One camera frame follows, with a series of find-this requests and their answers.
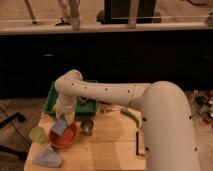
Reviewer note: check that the black stand legs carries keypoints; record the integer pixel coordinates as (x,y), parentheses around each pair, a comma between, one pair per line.
(10,133)

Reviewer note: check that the small metal cup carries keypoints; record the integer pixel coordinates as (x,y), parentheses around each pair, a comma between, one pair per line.
(87,127)

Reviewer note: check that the small green cup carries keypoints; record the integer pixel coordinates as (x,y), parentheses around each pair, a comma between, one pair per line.
(37,134)

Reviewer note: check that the green bean pod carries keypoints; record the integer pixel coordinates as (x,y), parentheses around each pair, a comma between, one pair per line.
(126,112)

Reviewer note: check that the blue cloth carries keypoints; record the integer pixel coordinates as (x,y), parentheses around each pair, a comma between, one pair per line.
(48,157)

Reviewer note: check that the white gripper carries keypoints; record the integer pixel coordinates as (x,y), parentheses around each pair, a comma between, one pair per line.
(65,115)

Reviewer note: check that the green tray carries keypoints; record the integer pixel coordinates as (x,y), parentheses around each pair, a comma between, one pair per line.
(87,109)

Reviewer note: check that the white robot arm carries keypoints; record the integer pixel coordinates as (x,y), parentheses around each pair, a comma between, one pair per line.
(167,125)

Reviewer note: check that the black-edged white block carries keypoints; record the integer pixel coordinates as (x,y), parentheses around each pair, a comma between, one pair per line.
(139,145)

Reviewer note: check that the red bowl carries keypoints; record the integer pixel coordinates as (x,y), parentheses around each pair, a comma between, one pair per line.
(64,140)

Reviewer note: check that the dark grape bunch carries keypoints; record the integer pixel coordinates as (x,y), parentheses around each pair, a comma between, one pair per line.
(83,100)

